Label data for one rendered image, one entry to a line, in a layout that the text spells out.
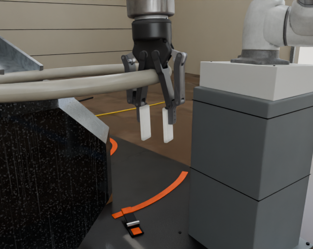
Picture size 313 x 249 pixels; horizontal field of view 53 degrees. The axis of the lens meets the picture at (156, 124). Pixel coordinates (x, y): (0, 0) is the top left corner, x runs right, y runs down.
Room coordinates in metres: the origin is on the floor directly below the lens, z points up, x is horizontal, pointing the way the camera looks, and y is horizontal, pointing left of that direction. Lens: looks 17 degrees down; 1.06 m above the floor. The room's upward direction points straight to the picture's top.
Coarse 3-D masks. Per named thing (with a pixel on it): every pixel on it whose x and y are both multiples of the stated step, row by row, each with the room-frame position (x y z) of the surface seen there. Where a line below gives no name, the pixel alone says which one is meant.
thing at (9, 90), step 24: (24, 72) 0.88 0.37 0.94; (48, 72) 0.91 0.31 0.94; (72, 72) 0.93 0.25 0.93; (96, 72) 0.93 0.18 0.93; (120, 72) 0.91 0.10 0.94; (144, 72) 0.58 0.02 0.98; (0, 96) 0.48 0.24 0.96; (24, 96) 0.48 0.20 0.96; (48, 96) 0.48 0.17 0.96; (72, 96) 0.49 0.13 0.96
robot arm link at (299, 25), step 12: (300, 0) 1.20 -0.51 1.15; (312, 0) 1.16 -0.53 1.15; (288, 12) 1.28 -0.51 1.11; (300, 12) 1.20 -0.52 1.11; (312, 12) 1.17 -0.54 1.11; (288, 24) 1.26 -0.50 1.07; (300, 24) 1.21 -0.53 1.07; (312, 24) 1.18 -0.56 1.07; (288, 36) 1.27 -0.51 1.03; (300, 36) 1.24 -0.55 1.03; (312, 36) 1.22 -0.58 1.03
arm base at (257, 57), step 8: (240, 56) 1.47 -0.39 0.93; (248, 56) 1.33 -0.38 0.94; (256, 56) 1.31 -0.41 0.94; (264, 56) 1.31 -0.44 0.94; (272, 56) 1.31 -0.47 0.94; (256, 64) 1.27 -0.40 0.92; (264, 64) 1.28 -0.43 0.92; (272, 64) 1.30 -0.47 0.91; (280, 64) 1.32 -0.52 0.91; (288, 64) 1.33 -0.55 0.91
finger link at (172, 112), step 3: (183, 99) 0.59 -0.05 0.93; (183, 102) 0.59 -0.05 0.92; (174, 105) 0.59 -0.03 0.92; (171, 108) 0.59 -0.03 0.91; (174, 108) 0.59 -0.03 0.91; (168, 111) 0.59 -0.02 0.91; (171, 111) 0.59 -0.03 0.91; (174, 111) 0.59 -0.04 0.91; (168, 114) 0.59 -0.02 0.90; (171, 114) 0.59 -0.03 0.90; (174, 114) 0.59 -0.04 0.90; (168, 117) 0.59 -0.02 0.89; (171, 117) 0.59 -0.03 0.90; (174, 117) 0.59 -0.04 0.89; (168, 120) 0.59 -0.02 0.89; (171, 120) 0.59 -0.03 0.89; (174, 120) 0.59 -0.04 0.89; (168, 123) 0.59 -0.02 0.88; (171, 123) 0.59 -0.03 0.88; (174, 123) 0.59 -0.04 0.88
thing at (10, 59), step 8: (0, 40) 1.07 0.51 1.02; (0, 48) 1.08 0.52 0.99; (8, 48) 1.03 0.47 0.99; (16, 48) 1.00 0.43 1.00; (0, 56) 1.03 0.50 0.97; (8, 56) 1.04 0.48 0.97; (16, 56) 1.00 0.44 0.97; (24, 56) 0.96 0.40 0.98; (0, 64) 0.96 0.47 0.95; (8, 64) 0.98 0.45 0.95; (16, 64) 0.99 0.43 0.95; (24, 64) 0.97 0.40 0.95; (32, 64) 0.93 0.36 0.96; (40, 64) 0.91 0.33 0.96; (0, 72) 0.82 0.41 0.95; (8, 72) 0.92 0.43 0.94; (40, 80) 0.91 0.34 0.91
